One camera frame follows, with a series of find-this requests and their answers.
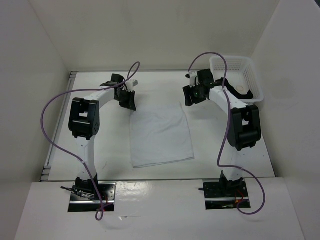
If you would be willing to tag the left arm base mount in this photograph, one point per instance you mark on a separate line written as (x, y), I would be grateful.
(82, 202)

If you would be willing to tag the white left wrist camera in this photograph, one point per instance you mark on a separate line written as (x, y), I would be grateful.
(130, 84)

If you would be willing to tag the white skirt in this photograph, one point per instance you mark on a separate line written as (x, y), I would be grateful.
(159, 135)

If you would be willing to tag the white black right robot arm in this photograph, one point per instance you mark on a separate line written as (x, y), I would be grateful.
(243, 128)

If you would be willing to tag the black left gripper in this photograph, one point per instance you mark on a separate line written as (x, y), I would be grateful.
(131, 105)

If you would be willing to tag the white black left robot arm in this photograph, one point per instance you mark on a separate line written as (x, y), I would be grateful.
(84, 124)

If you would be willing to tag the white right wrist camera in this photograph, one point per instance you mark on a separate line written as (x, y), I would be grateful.
(193, 78)

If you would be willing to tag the white plastic laundry basket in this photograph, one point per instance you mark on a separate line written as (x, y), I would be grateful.
(241, 75)

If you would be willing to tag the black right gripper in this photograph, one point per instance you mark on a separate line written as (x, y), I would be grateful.
(188, 91)

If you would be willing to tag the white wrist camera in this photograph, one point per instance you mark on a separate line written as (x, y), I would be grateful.
(193, 78)
(130, 84)

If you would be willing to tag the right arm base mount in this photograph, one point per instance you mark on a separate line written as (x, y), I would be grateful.
(216, 197)

